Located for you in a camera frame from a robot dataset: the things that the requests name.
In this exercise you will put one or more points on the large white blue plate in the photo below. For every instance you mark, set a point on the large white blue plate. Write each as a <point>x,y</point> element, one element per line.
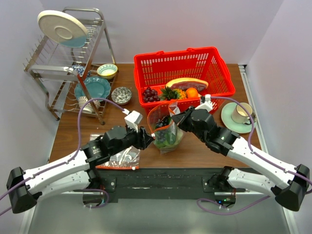
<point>62,28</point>

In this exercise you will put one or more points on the teal scalloped plate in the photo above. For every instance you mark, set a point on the teal scalloped plate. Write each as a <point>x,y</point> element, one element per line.
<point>96,86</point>

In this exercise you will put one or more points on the mint green saucer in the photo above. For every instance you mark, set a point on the mint green saucer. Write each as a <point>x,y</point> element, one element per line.
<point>229,123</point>

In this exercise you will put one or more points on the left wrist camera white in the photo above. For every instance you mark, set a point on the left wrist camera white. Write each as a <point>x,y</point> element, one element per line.
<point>133,119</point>

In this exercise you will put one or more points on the toy napa cabbage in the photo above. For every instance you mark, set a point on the toy napa cabbage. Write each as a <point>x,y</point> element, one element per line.
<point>166,144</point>

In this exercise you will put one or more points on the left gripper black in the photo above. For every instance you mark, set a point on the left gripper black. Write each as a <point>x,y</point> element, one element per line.
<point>143,139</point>

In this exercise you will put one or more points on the red plastic shopping basket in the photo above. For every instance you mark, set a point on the red plastic shopping basket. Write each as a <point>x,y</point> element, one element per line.
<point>156,69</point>

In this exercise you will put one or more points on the toy orange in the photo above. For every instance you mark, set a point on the toy orange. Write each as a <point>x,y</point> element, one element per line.
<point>191,93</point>

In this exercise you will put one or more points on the toy meat slice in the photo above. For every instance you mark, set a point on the toy meat slice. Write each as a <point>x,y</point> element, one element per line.
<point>186,83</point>

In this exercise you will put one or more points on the small blue patterned dish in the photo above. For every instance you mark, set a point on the small blue patterned dish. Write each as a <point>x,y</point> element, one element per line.
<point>79,68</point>

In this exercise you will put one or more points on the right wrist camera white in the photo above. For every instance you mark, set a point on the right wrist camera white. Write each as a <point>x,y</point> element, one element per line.
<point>205,103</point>

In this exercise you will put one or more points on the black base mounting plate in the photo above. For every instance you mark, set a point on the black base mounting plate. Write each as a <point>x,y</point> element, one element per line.
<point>146,183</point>

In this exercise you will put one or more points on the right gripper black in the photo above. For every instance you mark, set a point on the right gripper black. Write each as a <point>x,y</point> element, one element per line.
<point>180,119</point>

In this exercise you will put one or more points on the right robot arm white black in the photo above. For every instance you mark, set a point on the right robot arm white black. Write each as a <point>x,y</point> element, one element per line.
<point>287,183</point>

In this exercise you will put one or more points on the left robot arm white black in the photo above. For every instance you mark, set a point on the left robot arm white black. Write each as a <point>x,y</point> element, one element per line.
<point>75,172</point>

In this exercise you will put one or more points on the toy red grapes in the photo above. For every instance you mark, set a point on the toy red grapes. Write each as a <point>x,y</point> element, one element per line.
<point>150,95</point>

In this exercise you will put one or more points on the toy dark grapes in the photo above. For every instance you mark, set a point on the toy dark grapes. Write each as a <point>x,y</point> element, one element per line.
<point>163,129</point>

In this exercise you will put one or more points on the blue patterned white bowl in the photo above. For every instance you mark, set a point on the blue patterned white bowl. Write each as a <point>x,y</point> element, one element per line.
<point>88,108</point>

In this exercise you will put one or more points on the toy pineapple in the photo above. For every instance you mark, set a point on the toy pineapple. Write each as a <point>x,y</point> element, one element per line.
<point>167,94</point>

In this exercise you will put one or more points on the zip bag red zipper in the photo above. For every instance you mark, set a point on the zip bag red zipper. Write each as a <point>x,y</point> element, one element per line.
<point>169,108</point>

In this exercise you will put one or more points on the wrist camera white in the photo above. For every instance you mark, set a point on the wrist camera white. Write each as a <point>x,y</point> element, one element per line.
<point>133,119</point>
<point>205,103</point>

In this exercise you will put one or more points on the black white patterned bowl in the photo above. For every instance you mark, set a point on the black white patterned bowl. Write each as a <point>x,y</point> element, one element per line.
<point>121,95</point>

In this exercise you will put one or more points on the cream speckled mug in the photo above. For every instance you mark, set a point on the cream speckled mug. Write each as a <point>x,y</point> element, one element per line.
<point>243,113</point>

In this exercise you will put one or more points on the metal dish rack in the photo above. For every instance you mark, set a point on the metal dish rack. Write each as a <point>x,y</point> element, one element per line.
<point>50,64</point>

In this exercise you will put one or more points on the yellow rim teal bowl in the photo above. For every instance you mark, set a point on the yellow rim teal bowl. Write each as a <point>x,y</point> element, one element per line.
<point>107,71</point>

